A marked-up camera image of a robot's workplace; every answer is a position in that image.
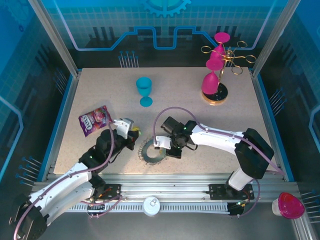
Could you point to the purple candy bag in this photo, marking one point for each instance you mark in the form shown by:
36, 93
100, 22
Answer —
96, 120

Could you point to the pink plastic goblet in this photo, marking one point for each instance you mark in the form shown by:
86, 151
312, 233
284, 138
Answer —
210, 83
217, 52

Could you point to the aluminium side rail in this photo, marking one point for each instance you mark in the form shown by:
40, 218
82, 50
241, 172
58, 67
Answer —
62, 125
270, 125

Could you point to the white cup with pink lid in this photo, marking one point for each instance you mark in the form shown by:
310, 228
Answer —
291, 206

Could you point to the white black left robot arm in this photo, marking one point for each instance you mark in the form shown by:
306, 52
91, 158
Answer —
62, 182

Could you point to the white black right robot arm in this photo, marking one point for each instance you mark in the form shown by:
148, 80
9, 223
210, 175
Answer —
217, 140

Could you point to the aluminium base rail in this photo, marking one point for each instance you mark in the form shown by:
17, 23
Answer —
162, 185

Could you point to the white tin can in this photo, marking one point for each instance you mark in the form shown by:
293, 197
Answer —
151, 205

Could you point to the teal plastic goblet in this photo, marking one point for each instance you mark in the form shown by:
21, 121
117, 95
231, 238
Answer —
144, 86

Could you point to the gold stand with pink glasses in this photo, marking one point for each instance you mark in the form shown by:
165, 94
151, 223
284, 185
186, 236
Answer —
222, 96

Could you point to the aluminium upright post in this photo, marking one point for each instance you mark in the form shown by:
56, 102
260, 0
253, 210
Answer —
273, 37
56, 37

